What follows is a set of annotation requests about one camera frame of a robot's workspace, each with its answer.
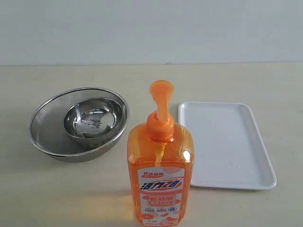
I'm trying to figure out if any orange pump soap bottle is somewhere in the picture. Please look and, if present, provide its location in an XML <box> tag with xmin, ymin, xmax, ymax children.
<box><xmin>127</xmin><ymin>80</ymin><xmax>195</xmax><ymax>227</ymax></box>

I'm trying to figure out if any small stainless steel bowl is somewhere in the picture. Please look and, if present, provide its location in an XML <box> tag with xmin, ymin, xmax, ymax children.
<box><xmin>63</xmin><ymin>97</ymin><xmax>127</xmax><ymax>148</ymax></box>

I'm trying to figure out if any white rectangular plastic tray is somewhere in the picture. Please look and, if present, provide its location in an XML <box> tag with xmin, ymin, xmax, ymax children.
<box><xmin>178</xmin><ymin>101</ymin><xmax>276</xmax><ymax>190</ymax></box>

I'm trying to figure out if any steel mesh strainer basket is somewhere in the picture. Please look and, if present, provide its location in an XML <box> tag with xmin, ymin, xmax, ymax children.
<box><xmin>28</xmin><ymin>87</ymin><xmax>130</xmax><ymax>162</ymax></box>

